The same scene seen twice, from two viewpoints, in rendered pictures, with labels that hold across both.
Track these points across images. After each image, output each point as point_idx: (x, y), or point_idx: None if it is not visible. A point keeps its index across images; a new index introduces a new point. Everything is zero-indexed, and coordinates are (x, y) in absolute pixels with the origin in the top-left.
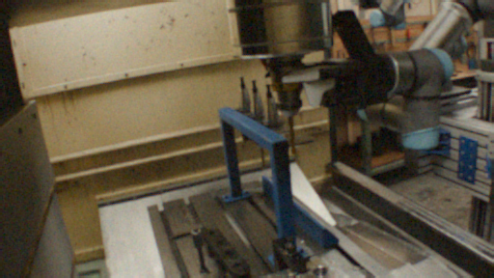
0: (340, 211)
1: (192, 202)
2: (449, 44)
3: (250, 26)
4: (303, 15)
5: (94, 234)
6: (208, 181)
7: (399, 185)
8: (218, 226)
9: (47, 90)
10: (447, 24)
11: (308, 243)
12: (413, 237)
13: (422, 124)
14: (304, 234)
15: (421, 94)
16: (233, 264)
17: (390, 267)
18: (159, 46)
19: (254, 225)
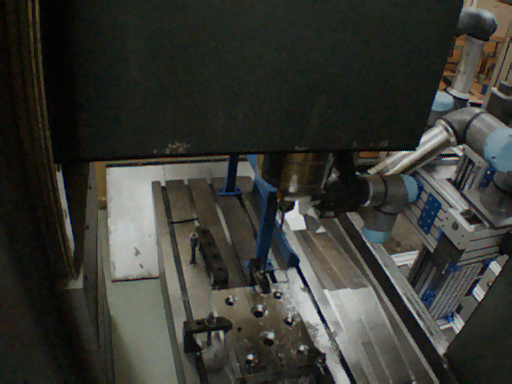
0: (313, 213)
1: (191, 186)
2: (429, 159)
3: (272, 167)
4: (310, 172)
5: (97, 187)
6: (207, 161)
7: None
8: (209, 219)
9: None
10: (434, 143)
11: (276, 257)
12: (363, 260)
13: (378, 227)
14: (275, 246)
15: (384, 209)
16: (217, 268)
17: (334, 287)
18: None
19: (238, 226)
